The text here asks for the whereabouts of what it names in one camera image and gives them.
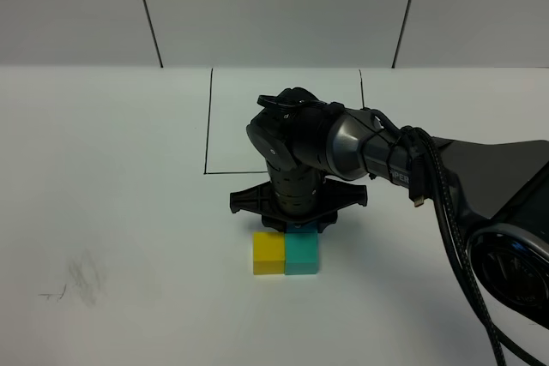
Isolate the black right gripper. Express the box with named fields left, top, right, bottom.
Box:
left=229, top=171, right=368, bottom=232

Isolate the blue cube block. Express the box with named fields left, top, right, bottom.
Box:
left=287, top=222, right=318, bottom=233

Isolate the green cube block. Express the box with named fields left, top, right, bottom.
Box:
left=285, top=232, right=319, bottom=275

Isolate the yellow cube block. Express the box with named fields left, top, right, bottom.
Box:
left=253, top=231, right=286, bottom=275

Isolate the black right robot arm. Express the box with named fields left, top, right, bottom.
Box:
left=229, top=87, right=548, bottom=326

